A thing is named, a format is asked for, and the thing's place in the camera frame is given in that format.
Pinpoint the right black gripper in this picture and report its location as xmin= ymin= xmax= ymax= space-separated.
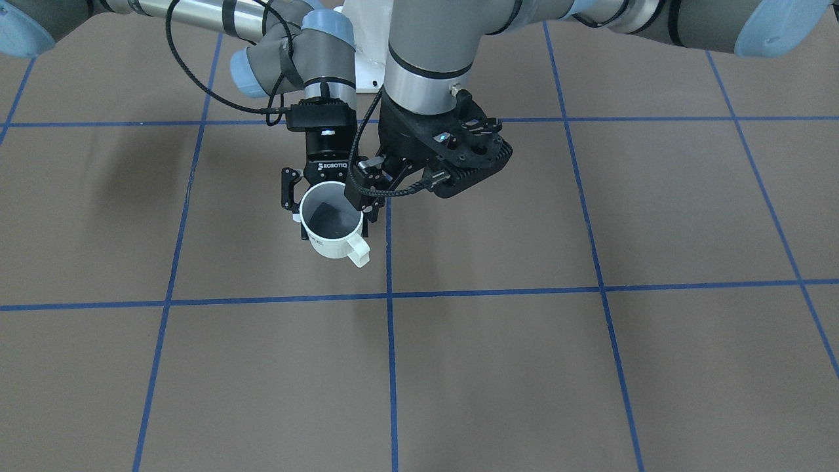
xmin=281 ymin=98 xmax=370 ymax=239

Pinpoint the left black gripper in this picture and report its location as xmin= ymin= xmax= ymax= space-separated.
xmin=344 ymin=92 xmax=459 ymax=214

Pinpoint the white ceramic mug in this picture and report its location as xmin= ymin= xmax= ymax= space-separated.
xmin=300 ymin=180 xmax=370 ymax=267

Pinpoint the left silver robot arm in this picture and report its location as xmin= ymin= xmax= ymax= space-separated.
xmin=345 ymin=1 xmax=837 ymax=212

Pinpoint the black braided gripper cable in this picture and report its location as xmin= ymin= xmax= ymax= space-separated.
xmin=347 ymin=85 xmax=453 ymax=199

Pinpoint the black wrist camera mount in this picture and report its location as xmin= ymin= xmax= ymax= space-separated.
xmin=428 ymin=87 xmax=513 ymax=199

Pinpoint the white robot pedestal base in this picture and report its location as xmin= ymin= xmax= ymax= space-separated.
xmin=336 ymin=1 xmax=393 ymax=94

